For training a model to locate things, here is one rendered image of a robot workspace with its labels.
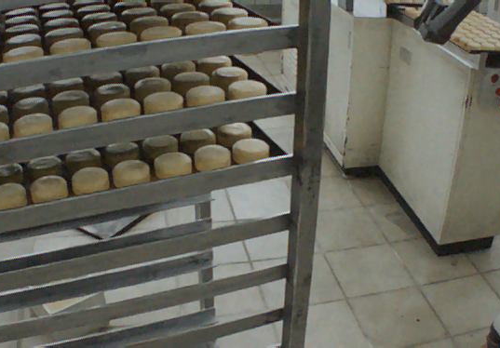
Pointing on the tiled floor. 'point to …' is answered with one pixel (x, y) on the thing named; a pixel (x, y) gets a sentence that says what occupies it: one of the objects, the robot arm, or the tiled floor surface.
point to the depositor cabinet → (350, 83)
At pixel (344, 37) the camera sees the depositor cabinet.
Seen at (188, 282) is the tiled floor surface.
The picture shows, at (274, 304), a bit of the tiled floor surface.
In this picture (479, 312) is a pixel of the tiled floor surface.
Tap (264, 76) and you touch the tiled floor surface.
